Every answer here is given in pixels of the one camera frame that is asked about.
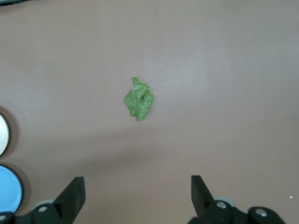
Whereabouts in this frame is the green lettuce leaf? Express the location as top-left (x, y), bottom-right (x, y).
top-left (122, 77), bottom-right (156, 122)

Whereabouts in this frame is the white round plate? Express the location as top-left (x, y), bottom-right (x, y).
top-left (0, 113), bottom-right (10, 156)

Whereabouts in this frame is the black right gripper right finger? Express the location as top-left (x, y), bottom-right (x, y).
top-left (188, 175), bottom-right (286, 224)

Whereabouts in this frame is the blue round plate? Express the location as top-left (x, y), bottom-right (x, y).
top-left (0, 165), bottom-right (23, 212)

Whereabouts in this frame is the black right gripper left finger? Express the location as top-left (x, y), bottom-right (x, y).
top-left (0, 176), bottom-right (86, 224)

